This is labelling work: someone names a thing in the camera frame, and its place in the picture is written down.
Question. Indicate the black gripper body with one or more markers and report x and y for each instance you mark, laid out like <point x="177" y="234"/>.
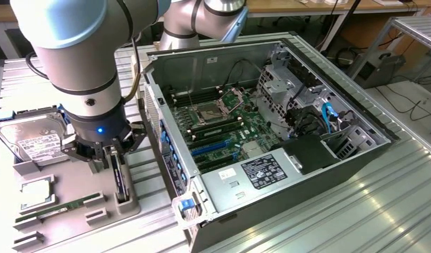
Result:
<point x="95" y="129"/>

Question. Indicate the black graphics card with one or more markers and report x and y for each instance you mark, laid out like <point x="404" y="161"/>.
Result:
<point x="119" y="179"/>

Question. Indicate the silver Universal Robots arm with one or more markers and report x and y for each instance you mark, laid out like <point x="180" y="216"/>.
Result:
<point x="77" y="66"/>

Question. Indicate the silver hard disk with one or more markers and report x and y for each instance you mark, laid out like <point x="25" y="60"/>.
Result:
<point x="32" y="142"/>

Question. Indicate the green RAM stick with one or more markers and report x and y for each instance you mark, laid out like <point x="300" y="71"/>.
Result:
<point x="60" y="208"/>

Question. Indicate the silver CPU chip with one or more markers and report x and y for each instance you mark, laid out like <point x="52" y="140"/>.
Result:
<point x="34" y="193"/>

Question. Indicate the grey parts rack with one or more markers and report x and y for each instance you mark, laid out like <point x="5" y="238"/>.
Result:
<point x="77" y="224"/>

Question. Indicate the blue case latch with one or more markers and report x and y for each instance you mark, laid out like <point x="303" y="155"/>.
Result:
<point x="187" y="205"/>

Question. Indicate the black installed RAM stick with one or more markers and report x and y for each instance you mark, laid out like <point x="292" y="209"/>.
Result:
<point x="216" y="129"/>

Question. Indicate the CPU socket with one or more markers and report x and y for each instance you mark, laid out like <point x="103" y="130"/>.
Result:
<point x="208" y="113"/>

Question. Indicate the grey power supply unit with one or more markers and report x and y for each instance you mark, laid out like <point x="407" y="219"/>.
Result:
<point x="243" y="182"/>

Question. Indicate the metal socket cover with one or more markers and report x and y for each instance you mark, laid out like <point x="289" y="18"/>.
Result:
<point x="232" y="98"/>

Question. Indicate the silver chipset heatsink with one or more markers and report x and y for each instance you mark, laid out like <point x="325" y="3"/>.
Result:
<point x="253" y="149"/>

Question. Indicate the green motherboard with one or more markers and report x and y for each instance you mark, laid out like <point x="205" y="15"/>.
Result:
<point x="252" y="129"/>

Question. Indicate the open black PC case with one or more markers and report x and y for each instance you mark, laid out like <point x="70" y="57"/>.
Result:
<point x="271" y="210"/>

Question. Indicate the silver drive cage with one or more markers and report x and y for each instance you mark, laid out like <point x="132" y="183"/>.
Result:
<point x="277" y="89"/>

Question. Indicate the wooden desk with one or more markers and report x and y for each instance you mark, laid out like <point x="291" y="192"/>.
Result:
<point x="305" y="6"/>

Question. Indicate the black equipment box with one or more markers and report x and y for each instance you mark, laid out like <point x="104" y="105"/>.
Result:
<point x="380" y="69"/>

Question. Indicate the aluminium profile frame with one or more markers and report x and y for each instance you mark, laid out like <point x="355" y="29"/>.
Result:
<point x="411" y="29"/>

